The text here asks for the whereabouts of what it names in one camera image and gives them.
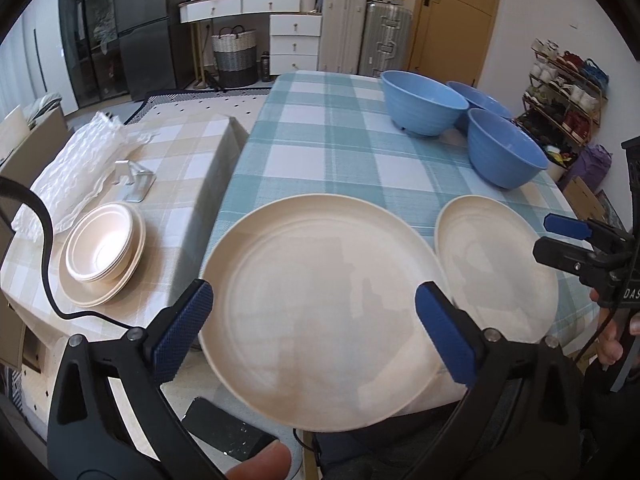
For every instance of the metal shoe rack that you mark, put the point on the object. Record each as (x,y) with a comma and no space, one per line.
(575,110)

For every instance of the wooden door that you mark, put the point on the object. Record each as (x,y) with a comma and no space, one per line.
(455,20)

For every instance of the silver suitcase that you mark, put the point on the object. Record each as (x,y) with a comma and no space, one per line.
(385,42)

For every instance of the stack of cream bowls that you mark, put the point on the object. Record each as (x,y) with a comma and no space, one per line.
(100,295)

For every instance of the medium cream plate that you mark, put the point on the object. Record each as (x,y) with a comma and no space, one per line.
(495,270)

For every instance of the person's dark clothing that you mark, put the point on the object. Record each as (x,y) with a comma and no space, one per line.
(380,455)

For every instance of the white bubble wrap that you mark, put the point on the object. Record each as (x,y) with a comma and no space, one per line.
(70,170)

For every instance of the white vanity desk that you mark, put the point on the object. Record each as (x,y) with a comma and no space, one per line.
(235,5)

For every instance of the metal phone stand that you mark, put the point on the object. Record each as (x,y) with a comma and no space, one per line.
(136,185)

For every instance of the large cream plate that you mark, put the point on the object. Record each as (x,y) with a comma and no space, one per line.
(310,310)

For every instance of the small cream bowl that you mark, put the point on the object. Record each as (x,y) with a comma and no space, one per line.
(134,245)
(102,240)

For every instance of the white suitcase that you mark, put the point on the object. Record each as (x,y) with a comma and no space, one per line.
(342,35)

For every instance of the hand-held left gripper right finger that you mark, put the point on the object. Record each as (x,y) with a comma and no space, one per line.
(445,332)

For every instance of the rows of shoes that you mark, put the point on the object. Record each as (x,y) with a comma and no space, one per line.
(565,90)

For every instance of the beige checked tablecloth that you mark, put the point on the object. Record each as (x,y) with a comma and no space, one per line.
(185,160)

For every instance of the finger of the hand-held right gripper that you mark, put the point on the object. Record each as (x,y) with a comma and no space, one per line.
(565,226)
(560,255)

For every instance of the purple bag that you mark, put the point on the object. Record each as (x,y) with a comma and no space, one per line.
(595,165)

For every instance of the black flat object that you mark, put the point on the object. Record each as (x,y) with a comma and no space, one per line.
(220,425)

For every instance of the blue bowl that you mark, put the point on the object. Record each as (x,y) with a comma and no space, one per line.
(482,97)
(425,105)
(500,155)

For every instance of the cardboard box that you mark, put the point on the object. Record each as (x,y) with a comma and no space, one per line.
(580,197)

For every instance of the person's left hand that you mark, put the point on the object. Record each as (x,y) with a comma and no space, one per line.
(262,462)

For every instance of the grey refrigerator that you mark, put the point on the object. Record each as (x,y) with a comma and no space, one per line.
(150,35)

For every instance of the woven laundry basket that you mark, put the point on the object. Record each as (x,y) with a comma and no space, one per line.
(234,57)

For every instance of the white drawer unit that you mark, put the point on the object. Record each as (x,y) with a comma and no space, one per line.
(295,42)

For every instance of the person's right hand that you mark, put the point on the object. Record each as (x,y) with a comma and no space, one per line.
(612,345)

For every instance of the beige chair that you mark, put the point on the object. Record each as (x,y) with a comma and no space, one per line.
(30,145)

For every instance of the patterned rug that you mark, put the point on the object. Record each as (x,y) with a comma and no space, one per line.
(200,105)

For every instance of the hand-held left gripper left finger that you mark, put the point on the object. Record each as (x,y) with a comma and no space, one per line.
(182,327)

